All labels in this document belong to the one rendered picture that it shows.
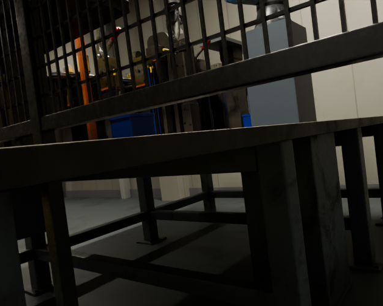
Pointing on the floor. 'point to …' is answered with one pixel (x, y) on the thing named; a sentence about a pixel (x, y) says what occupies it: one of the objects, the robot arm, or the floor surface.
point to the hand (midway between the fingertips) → (174, 37)
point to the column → (307, 220)
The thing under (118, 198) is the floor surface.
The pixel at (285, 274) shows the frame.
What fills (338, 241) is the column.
